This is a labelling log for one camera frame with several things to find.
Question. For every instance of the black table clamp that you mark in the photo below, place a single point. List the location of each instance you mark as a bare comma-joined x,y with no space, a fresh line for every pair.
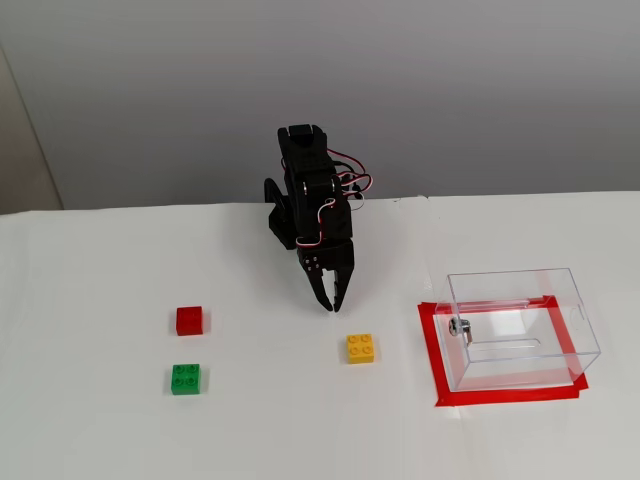
275,220

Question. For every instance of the red tape rectangle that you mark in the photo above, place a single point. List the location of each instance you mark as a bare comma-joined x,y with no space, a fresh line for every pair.
505,396

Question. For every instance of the red lego brick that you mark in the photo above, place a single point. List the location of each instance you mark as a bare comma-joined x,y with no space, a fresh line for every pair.
189,321

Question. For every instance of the silver cam lock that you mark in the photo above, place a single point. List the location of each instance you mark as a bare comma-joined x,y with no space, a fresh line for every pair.
460,329

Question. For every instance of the green lego brick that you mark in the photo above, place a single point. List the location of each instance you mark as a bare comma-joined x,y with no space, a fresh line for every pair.
185,380

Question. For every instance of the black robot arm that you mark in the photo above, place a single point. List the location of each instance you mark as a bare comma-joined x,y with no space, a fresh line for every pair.
305,155

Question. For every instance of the transparent plastic box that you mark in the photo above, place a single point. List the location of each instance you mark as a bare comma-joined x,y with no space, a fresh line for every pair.
520,365

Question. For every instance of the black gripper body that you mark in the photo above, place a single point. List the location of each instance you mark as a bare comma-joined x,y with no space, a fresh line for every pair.
334,260

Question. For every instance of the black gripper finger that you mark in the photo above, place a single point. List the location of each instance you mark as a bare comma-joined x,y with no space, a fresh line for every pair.
346,270
315,280

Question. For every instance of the yellow lego brick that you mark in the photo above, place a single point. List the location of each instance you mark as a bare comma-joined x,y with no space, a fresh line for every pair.
361,348

